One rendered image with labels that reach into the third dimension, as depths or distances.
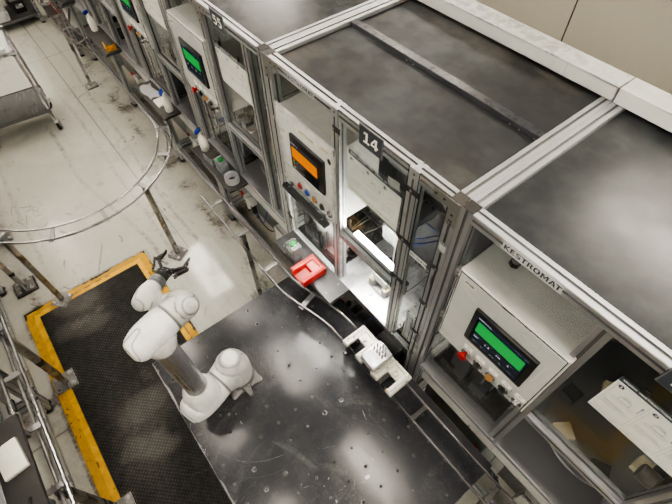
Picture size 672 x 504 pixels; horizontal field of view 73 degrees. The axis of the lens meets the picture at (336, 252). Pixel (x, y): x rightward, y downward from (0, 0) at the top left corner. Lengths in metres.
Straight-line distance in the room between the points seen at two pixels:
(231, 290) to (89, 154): 2.29
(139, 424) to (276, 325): 1.22
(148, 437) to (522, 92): 2.87
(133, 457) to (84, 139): 3.32
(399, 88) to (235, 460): 1.85
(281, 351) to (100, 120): 3.75
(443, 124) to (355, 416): 1.50
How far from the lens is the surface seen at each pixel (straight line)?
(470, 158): 1.57
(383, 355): 2.30
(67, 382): 3.71
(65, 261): 4.36
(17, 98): 5.90
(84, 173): 5.03
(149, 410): 3.40
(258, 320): 2.69
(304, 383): 2.51
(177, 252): 3.94
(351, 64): 1.96
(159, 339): 1.85
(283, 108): 2.05
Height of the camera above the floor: 3.03
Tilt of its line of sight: 54 degrees down
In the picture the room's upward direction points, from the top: 1 degrees counter-clockwise
